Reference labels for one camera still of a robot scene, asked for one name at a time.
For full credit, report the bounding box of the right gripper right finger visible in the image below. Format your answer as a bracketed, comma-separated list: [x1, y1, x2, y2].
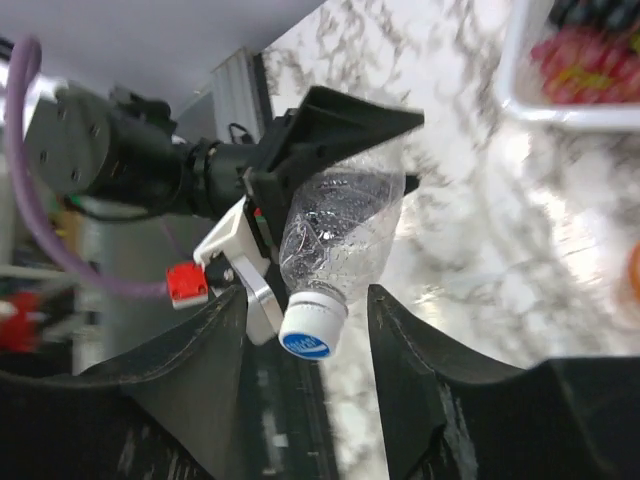
[367, 285, 639, 479]

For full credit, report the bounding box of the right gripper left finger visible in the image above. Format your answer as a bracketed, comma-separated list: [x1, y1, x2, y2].
[1, 287, 247, 479]

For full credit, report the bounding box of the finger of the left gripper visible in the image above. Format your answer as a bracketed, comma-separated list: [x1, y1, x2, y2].
[403, 175, 419, 196]
[259, 86, 424, 173]

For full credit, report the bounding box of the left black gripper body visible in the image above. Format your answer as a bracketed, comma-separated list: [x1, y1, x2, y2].
[243, 112, 307, 250]

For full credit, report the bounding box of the clear plastic bottle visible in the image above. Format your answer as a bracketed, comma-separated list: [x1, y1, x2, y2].
[279, 142, 406, 305]

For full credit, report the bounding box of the blue white bottle cap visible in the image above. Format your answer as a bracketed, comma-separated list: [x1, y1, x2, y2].
[279, 290, 348, 360]

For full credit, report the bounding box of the tall orange drink bottle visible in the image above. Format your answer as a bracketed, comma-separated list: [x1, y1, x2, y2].
[622, 243, 640, 303]

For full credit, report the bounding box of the white plastic fruit basket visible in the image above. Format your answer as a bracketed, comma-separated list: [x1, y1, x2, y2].
[497, 0, 640, 132]

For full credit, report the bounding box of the red grape bunch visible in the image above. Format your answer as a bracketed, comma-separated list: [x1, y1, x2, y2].
[530, 28, 639, 105]

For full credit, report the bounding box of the black grape bunch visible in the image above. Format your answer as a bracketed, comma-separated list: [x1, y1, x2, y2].
[547, 0, 639, 32]

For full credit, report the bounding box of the aluminium frame rail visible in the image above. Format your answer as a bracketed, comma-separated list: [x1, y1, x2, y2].
[211, 48, 273, 143]

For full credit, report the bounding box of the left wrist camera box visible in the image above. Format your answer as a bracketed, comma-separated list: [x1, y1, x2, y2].
[193, 196, 283, 345]

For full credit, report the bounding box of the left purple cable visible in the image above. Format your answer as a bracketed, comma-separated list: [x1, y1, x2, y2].
[4, 35, 174, 300]

